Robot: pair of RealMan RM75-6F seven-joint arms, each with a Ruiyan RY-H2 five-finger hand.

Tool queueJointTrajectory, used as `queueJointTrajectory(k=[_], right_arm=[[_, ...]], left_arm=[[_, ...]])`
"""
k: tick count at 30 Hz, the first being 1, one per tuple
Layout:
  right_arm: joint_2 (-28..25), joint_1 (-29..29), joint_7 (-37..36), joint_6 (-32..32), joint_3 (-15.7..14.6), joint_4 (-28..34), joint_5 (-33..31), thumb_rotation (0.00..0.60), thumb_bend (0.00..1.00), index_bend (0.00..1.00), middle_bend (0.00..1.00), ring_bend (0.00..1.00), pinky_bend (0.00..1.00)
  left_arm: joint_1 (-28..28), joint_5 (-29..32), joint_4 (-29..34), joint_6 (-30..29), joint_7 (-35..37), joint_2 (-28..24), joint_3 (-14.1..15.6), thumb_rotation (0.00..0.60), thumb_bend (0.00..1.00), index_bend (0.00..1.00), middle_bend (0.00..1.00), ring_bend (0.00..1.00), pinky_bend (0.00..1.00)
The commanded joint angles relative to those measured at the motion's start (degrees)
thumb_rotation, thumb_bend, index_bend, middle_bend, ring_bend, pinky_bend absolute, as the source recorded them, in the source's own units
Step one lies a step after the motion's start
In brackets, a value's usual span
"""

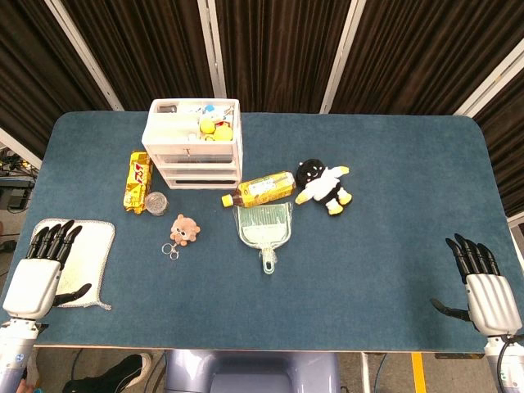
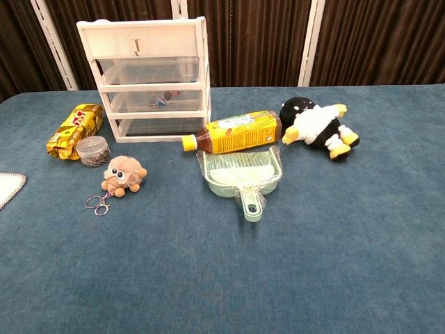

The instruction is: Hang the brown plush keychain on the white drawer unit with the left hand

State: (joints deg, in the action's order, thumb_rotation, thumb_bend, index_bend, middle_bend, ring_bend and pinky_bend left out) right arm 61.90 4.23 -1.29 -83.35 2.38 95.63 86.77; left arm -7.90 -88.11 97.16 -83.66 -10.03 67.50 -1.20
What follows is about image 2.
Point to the white plastic drawer unit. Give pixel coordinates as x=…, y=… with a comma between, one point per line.
x=146, y=36

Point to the clear round jar of clips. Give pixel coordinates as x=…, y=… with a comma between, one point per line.
x=93, y=153

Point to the black and white plush doll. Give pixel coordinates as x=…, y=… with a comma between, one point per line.
x=313, y=125

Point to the white cloth mat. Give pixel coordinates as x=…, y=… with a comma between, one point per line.
x=8, y=186

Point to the yellow snack bag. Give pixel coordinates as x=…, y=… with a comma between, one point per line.
x=73, y=128

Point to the clear plastic drawer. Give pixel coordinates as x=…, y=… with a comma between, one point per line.
x=160, y=126
x=139, y=101
x=149, y=71

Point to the yellow label tea bottle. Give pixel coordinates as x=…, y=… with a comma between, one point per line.
x=240, y=134

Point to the green dustpan in plastic wrap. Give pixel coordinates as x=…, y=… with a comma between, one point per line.
x=240, y=174

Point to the dark brown curtain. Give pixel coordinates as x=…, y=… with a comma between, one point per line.
x=257, y=41

